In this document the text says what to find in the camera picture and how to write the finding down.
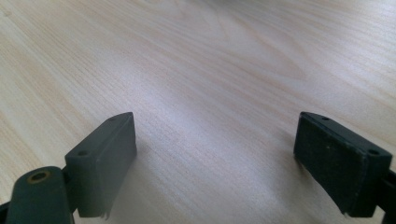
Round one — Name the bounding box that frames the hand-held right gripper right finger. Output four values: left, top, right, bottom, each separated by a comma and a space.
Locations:
292, 111, 394, 218

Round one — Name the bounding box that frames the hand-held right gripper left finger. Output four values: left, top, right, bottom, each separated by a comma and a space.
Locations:
64, 111, 138, 220

